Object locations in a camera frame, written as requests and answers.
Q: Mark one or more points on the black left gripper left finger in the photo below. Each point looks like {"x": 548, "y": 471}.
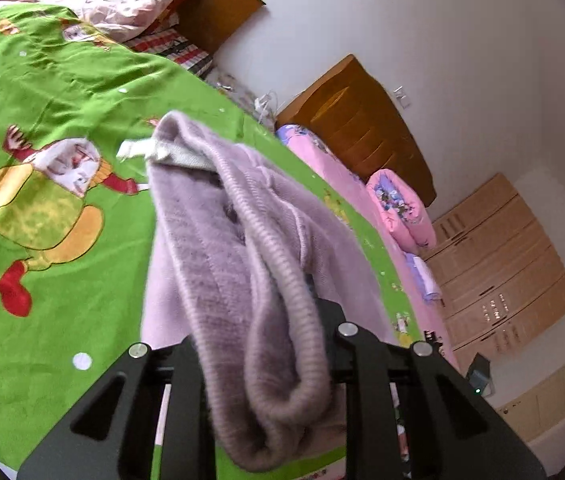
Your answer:
{"x": 111, "y": 431}

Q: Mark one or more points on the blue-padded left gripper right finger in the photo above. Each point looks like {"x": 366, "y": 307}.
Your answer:
{"x": 411, "y": 415}

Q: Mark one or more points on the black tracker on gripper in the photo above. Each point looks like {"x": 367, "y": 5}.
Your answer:
{"x": 479, "y": 376}

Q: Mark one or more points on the lavender pillow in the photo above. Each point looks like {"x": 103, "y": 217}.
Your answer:
{"x": 424, "y": 280}

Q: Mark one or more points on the light wooden wardrobe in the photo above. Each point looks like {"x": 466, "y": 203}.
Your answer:
{"x": 503, "y": 281}

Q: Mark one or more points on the folded pink floral quilt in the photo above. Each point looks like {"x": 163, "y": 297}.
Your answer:
{"x": 401, "y": 211}

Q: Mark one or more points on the pink bed sheet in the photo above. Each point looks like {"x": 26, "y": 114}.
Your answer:
{"x": 409, "y": 314}

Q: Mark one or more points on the green cartoon blanket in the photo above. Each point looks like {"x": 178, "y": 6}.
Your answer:
{"x": 77, "y": 221}

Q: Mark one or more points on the wooden headboard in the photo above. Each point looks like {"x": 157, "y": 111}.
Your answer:
{"x": 354, "y": 116}
{"x": 210, "y": 23}

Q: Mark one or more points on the nightstand with floral cover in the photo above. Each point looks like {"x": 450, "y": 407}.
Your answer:
{"x": 234, "y": 90}

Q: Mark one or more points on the white power strip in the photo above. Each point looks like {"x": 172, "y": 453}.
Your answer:
{"x": 266, "y": 107}

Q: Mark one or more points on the red plaid bedding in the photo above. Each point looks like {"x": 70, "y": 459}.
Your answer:
{"x": 175, "y": 47}

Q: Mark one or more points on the wall switch plate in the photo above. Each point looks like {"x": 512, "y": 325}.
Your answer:
{"x": 402, "y": 97}

